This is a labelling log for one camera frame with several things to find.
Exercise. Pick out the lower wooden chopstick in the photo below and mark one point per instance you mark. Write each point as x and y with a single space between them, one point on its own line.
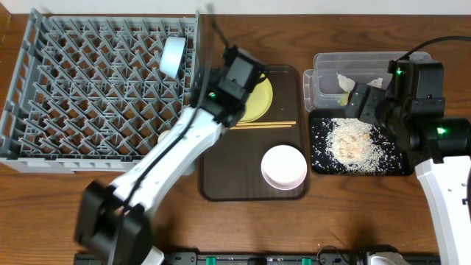
261 127

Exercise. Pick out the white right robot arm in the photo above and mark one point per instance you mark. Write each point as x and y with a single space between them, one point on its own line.
412 109

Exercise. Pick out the light blue bowl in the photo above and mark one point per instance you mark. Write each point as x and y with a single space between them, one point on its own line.
172 55

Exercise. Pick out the crumpled white tissue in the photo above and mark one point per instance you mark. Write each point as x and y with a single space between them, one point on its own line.
347 84

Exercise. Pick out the dark brown serving tray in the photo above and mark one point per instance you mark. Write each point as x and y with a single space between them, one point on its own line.
231 169

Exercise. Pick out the yellow round plate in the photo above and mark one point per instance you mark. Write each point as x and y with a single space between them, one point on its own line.
259 102

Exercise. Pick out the spilled rice pile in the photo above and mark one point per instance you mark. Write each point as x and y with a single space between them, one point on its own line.
353 145

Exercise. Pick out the black waste tray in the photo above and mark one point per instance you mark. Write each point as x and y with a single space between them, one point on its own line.
320 165

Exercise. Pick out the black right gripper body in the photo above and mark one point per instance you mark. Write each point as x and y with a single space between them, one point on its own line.
370 110

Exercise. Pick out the pink white bowl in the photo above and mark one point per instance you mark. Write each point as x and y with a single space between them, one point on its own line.
284 167

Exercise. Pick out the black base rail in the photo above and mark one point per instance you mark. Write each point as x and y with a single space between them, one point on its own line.
191 258

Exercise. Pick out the small pale green cup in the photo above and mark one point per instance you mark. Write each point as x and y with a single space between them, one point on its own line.
162 135

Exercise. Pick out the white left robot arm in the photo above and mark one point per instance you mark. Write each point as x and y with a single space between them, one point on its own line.
115 221

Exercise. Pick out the wooden chopstick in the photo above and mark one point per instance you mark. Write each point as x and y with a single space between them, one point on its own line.
266 123
261 127

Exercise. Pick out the upper wooden chopstick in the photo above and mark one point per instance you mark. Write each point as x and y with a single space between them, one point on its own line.
266 123

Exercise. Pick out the clear plastic waste bin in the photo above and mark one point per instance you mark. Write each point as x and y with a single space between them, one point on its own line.
320 84

